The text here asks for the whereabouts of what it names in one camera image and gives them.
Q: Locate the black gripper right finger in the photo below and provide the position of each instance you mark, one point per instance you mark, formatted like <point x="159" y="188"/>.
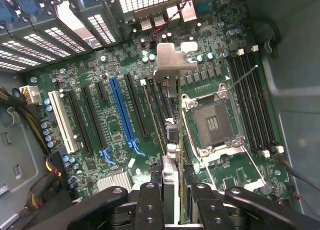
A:
<point x="207" y="207"/>

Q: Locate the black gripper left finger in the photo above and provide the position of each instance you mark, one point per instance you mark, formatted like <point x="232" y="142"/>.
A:
<point x="150" y="205"/>

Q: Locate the silver chipset heat sink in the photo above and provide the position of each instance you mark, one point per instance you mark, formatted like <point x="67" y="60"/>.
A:
<point x="115" y="181"/>

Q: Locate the CPU socket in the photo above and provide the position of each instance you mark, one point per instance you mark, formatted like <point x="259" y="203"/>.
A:
<point x="212" y="119"/>

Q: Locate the black RAM slot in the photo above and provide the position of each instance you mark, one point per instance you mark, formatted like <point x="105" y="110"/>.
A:
<point x="158" y="108"/>
<point x="252" y="103"/>
<point x="168" y="107"/>
<point x="260" y="102"/>
<point x="246" y="106"/>
<point x="266" y="99"/>

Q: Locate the blue expansion slot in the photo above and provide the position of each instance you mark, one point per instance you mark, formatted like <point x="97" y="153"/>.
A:
<point x="122" y="109"/>

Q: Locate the white expansion slot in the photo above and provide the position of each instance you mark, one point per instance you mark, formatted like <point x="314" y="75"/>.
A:
<point x="62" y="122"/>

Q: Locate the short black expansion slot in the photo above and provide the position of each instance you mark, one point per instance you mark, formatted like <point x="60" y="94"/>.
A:
<point x="100" y="91"/>

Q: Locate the thin metal locking lever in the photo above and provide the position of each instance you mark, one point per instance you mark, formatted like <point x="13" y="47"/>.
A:
<point x="242" y="77"/>

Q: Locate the grey power supply unit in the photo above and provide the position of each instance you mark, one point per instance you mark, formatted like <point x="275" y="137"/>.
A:
<point x="22" y="139"/>

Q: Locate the green motherboard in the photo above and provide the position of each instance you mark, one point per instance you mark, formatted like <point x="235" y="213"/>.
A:
<point x="120" y="59"/>

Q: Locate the open black PC case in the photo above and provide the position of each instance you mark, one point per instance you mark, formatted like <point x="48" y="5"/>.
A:
<point x="300" y="89"/>

